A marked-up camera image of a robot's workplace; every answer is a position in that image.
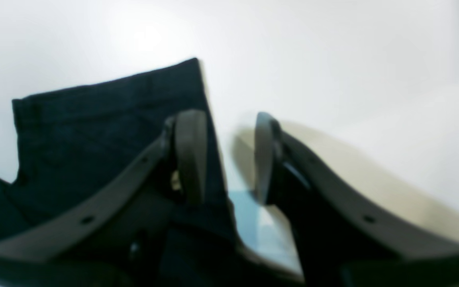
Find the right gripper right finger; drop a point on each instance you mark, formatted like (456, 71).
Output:
(342, 238)

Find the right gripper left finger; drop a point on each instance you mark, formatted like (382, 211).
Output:
(115, 238)

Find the black T-shirt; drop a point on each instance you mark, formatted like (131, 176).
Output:
(72, 142)

